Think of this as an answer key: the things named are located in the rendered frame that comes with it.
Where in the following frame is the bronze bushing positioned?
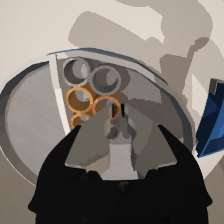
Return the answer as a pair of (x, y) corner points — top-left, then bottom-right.
(65, 82), (96, 113)
(92, 92), (121, 121)
(70, 108), (94, 128)

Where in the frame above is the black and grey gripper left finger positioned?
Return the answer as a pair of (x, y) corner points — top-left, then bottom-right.
(28, 103), (114, 214)

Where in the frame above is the grey round turntable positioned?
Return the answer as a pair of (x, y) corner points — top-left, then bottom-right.
(0, 47), (196, 186)

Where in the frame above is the blue open-top crate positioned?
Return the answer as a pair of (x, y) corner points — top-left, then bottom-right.
(195, 78), (224, 158)

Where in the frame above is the grey metal bushing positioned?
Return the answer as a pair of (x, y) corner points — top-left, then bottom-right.
(61, 57), (94, 87)
(89, 63), (121, 96)
(107, 117), (120, 141)

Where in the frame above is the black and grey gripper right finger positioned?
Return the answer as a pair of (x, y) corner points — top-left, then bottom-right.
(121, 103), (213, 207)

